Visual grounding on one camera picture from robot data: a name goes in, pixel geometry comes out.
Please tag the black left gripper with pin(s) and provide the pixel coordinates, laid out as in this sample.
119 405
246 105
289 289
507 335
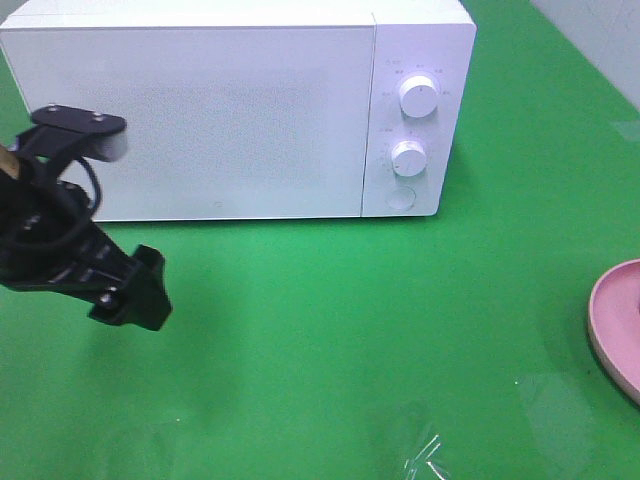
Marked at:
50 243

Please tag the white microwave door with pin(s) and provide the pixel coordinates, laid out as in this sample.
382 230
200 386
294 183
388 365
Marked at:
222 123

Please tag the white microwave knob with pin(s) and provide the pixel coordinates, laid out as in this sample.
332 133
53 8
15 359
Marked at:
408 159
418 96

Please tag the pink plate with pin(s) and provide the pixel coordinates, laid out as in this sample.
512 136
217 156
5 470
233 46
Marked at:
613 325

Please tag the white microwave oven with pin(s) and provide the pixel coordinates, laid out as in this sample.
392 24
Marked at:
435 38

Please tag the white round door button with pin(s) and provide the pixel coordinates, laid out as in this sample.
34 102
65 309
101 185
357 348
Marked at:
401 198

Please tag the green table mat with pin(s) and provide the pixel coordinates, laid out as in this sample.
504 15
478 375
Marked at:
285 333

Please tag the white partition panel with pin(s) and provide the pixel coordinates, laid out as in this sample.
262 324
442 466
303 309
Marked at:
606 32

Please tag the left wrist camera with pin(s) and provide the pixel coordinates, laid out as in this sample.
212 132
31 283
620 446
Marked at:
62 134

